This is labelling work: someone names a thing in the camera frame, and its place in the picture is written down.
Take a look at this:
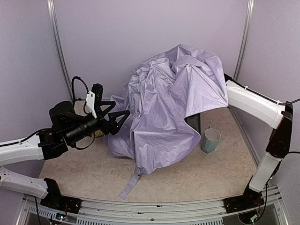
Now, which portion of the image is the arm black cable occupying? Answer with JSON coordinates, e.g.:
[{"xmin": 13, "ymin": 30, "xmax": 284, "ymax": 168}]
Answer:
[
  {"xmin": 243, "ymin": 86, "xmax": 300, "ymax": 154},
  {"xmin": 71, "ymin": 75, "xmax": 96, "ymax": 150}
]

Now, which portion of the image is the left aluminium frame post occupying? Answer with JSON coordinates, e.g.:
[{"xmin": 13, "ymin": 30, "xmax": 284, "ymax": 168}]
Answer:
[{"xmin": 47, "ymin": 0, "xmax": 72, "ymax": 99}]

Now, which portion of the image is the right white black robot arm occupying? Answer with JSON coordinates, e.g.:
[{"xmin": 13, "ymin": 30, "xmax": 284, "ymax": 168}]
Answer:
[{"xmin": 224, "ymin": 74, "xmax": 293, "ymax": 199}]

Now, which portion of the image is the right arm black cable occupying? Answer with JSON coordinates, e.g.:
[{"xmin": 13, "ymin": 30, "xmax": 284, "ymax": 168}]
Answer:
[{"xmin": 243, "ymin": 86, "xmax": 300, "ymax": 154}]

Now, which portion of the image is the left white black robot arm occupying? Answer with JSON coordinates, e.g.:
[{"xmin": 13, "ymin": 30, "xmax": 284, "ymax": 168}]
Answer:
[{"xmin": 0, "ymin": 101, "xmax": 130, "ymax": 201}]

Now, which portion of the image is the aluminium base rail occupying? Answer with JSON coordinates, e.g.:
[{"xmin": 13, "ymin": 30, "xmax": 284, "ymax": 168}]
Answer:
[{"xmin": 16, "ymin": 185, "xmax": 289, "ymax": 225}]

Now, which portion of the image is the right aluminium frame post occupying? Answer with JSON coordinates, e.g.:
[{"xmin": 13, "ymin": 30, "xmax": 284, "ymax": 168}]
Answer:
[{"xmin": 233, "ymin": 0, "xmax": 255, "ymax": 81}]

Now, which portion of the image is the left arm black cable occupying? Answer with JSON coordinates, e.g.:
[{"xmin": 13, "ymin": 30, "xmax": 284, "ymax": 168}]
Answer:
[{"xmin": 71, "ymin": 75, "xmax": 96, "ymax": 150}]

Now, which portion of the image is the lavender folding umbrella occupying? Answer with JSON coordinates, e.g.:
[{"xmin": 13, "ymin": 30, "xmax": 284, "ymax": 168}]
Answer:
[{"xmin": 104, "ymin": 44, "xmax": 228, "ymax": 199}]

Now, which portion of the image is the aluminium frame post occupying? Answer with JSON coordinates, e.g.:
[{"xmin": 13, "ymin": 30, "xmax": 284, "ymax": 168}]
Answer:
[
  {"xmin": 47, "ymin": 0, "xmax": 72, "ymax": 99},
  {"xmin": 233, "ymin": 0, "xmax": 255, "ymax": 81}
]

